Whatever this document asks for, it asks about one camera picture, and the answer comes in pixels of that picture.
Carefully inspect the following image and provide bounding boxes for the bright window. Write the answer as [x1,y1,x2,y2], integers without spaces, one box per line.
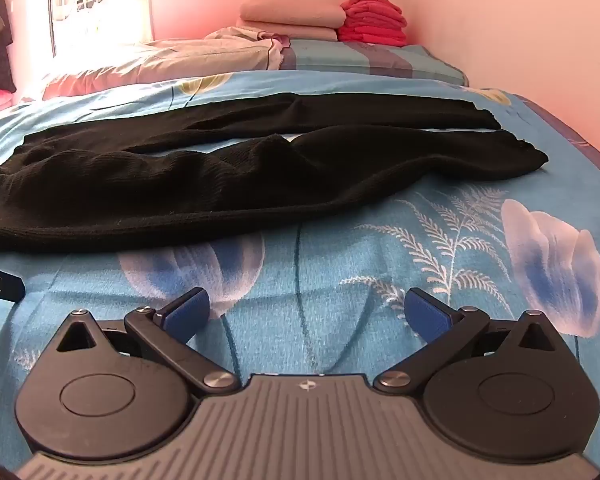
[51,0,154,57]

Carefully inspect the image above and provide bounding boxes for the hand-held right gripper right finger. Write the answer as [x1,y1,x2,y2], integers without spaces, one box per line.
[372,287,556,395]

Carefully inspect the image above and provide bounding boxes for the blue floral bed sheet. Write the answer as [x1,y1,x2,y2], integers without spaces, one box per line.
[0,69,600,461]

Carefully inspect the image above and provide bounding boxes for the folded pink blanket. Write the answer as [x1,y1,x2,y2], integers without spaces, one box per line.
[236,0,347,43]

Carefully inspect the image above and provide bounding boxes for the blue striped pillow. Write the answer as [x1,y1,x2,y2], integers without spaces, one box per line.
[279,39,470,87]

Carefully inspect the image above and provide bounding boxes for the stack of red clothes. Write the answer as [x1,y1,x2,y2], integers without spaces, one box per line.
[336,0,409,46]

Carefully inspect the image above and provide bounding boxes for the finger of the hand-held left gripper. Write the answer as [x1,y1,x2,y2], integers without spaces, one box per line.
[0,257,26,304]

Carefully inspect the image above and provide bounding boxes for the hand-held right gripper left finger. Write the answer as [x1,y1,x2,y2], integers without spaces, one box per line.
[55,287,241,395]

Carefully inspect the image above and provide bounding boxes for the black pants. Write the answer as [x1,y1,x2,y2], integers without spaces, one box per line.
[0,91,550,254]

